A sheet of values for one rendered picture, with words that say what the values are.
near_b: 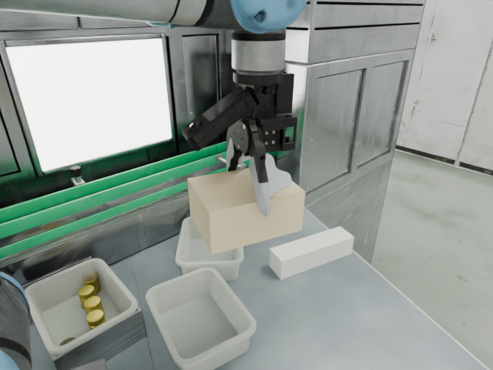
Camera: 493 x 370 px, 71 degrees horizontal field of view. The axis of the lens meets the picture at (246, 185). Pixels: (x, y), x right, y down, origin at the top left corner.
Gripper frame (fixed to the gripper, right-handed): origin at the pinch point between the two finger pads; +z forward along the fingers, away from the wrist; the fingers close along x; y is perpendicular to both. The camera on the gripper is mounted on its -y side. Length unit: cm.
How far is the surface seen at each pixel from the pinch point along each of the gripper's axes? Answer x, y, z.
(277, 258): 15.3, 16.4, 29.2
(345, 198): 51, 69, 41
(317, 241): 17.0, 29.7, 28.8
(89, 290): 21.6, -28.5, 29.1
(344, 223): 52, 71, 54
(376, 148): 60, 89, 25
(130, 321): 8.7, -21.1, 28.9
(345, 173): 52, 67, 30
